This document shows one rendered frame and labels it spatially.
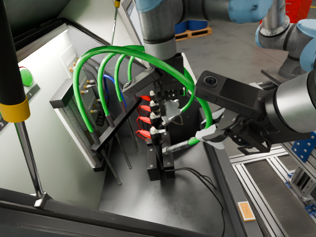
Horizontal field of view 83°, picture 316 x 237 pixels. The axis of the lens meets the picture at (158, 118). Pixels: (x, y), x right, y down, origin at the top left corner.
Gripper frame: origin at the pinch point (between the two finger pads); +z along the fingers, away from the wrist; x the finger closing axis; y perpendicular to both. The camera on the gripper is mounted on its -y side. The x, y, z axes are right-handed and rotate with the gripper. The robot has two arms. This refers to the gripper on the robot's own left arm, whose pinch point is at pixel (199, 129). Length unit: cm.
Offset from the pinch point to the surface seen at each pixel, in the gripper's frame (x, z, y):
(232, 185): -0.8, 13.9, 25.4
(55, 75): -2.7, 24.0, -41.5
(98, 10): 27, 22, -48
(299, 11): 404, 108, 123
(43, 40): 0.5, 14.4, -46.3
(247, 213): -7.5, 7.6, 28.0
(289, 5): 405, 113, 101
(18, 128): -21.7, -16.6, -22.7
